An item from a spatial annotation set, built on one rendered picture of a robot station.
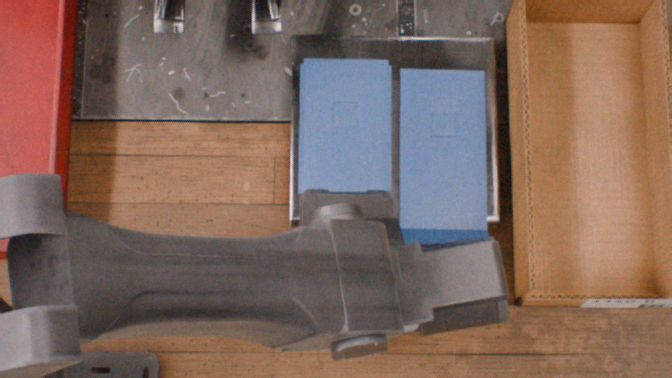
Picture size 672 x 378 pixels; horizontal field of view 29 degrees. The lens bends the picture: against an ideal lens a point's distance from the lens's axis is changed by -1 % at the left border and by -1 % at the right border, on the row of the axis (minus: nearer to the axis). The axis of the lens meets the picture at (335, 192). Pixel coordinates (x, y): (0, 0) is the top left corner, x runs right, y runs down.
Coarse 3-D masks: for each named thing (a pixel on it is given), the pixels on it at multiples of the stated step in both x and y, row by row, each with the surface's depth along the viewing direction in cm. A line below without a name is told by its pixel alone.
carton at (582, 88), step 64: (512, 0) 106; (576, 0) 105; (640, 0) 105; (512, 64) 106; (576, 64) 109; (640, 64) 109; (512, 128) 106; (576, 128) 107; (640, 128) 108; (512, 192) 106; (576, 192) 106; (640, 192) 106; (576, 256) 105; (640, 256) 105
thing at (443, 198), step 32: (416, 96) 106; (448, 96) 106; (480, 96) 106; (416, 128) 105; (480, 128) 105; (416, 160) 104; (448, 160) 104; (480, 160) 104; (416, 192) 104; (448, 192) 104; (480, 192) 104; (416, 224) 103; (448, 224) 103; (480, 224) 103
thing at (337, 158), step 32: (320, 64) 106; (352, 64) 106; (384, 64) 106; (320, 96) 105; (352, 96) 106; (384, 96) 106; (320, 128) 105; (352, 128) 105; (384, 128) 105; (320, 160) 104; (352, 160) 104; (384, 160) 104
